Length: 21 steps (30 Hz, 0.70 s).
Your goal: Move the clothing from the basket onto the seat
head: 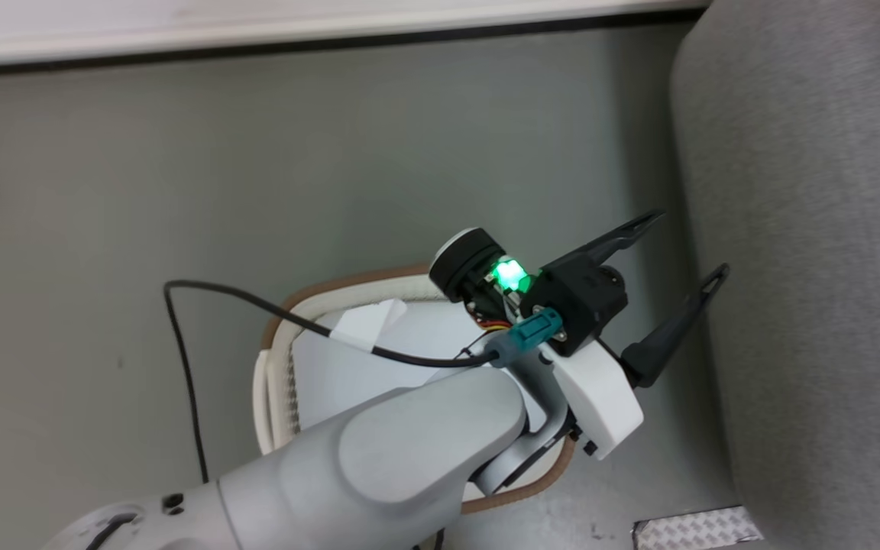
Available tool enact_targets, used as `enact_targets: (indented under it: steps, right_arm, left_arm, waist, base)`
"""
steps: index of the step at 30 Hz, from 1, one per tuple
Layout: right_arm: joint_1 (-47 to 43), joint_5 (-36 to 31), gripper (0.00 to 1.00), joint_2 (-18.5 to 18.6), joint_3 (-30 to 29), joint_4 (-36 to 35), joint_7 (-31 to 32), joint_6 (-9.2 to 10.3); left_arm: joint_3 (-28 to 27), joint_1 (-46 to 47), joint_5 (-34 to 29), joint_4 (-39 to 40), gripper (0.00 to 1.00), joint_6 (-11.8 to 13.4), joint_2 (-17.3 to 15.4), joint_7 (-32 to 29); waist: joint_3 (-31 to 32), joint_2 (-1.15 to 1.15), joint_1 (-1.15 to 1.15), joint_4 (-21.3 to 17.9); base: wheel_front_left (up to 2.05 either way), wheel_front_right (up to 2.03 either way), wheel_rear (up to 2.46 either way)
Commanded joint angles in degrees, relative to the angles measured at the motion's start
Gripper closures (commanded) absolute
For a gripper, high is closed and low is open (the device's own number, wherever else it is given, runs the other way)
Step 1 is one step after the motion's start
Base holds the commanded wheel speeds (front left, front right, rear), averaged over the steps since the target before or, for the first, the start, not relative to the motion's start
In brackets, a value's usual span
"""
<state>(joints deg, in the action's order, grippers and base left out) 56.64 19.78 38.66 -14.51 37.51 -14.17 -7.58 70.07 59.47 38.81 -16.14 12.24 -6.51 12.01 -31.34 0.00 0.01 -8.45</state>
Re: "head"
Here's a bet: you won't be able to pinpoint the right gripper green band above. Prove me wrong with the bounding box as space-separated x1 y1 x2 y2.
428 211 732 461

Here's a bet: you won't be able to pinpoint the white lattice basket brown rim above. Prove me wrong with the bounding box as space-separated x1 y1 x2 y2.
253 264 578 514

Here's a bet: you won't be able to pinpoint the grey fabric sofa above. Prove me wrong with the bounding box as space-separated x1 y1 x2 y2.
669 0 880 550

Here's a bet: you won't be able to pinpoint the metal tread plate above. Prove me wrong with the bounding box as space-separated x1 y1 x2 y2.
632 504 765 550

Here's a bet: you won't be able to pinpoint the dark baseboard strip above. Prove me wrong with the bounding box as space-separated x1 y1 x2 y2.
0 6 712 79

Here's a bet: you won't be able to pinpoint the teal cable connector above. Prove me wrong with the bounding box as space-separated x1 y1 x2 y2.
486 307 565 369

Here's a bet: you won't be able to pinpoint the thin coloured wires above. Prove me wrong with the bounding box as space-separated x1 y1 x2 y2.
467 315 513 337

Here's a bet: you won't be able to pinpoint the thin black cable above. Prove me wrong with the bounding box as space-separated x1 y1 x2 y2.
163 279 502 486

